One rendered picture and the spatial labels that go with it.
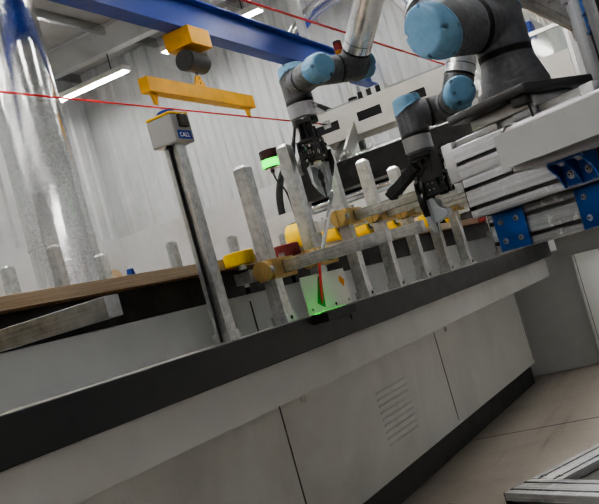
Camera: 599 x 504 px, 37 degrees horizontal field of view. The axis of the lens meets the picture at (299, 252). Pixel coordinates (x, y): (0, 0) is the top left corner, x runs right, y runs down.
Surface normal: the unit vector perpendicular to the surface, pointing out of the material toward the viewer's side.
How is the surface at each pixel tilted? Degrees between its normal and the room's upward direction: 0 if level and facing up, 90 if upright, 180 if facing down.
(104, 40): 90
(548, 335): 90
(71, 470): 90
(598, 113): 90
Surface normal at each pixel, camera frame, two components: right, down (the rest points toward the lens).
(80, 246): 0.59, -0.21
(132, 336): 0.84, -0.26
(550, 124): -0.80, 0.19
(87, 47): -0.43, 0.07
